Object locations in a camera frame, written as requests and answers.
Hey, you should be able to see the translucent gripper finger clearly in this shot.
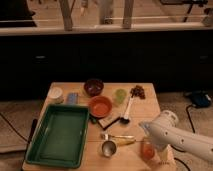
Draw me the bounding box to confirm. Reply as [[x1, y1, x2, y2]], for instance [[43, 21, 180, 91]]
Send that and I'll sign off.
[[157, 148, 169, 164]]

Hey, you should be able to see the orange apple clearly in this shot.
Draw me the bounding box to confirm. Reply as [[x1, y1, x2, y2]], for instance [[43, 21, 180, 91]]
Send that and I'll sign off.
[[141, 141, 155, 160]]

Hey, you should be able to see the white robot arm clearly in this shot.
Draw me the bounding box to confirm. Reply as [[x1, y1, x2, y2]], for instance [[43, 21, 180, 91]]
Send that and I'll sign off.
[[146, 110, 213, 163]]

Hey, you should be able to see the green plastic tray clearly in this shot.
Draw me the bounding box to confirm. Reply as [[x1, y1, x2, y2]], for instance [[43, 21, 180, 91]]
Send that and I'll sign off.
[[26, 105, 89, 169]]

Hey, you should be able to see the blue folded cloth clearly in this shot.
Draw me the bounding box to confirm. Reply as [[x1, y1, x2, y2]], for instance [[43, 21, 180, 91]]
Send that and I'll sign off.
[[139, 122, 149, 135]]

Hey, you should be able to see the black edged wooden block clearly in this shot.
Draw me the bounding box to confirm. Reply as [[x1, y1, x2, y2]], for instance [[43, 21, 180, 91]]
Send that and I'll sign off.
[[98, 115, 120, 130]]

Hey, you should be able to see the blue object on floor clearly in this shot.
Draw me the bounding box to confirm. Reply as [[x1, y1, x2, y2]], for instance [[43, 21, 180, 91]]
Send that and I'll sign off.
[[186, 91, 212, 108]]

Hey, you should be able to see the brown dried fruit pile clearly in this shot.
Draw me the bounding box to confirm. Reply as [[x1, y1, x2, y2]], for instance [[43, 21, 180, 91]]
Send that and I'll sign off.
[[130, 85, 145, 99]]

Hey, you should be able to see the green plastic cup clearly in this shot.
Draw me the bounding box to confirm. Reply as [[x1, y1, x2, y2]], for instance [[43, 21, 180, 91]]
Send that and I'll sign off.
[[115, 89, 127, 105]]

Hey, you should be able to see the orange bowl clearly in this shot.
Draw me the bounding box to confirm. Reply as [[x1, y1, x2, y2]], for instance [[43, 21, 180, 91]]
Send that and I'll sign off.
[[88, 96, 112, 118]]

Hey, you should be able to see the dark maroon bowl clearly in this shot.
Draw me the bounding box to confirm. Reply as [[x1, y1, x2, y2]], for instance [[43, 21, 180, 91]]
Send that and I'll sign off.
[[84, 79, 104, 97]]

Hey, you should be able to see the white cup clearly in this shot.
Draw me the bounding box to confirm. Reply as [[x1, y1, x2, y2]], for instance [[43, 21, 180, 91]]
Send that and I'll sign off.
[[48, 87, 63, 104]]

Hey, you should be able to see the black floor cable right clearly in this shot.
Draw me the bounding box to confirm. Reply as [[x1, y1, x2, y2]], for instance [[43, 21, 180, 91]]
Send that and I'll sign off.
[[170, 104, 201, 171]]

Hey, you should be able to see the black floor cable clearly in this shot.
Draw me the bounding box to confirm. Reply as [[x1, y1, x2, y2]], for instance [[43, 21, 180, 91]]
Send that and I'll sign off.
[[170, 104, 201, 171], [0, 112, 30, 144]]

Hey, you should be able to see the metal measuring cup yellow handle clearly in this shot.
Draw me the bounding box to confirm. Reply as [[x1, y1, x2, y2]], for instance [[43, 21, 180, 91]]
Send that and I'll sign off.
[[101, 139, 136, 158]]

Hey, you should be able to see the black floor cable left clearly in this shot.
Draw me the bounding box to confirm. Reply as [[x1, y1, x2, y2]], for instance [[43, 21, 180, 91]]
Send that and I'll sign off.
[[0, 112, 30, 144]]

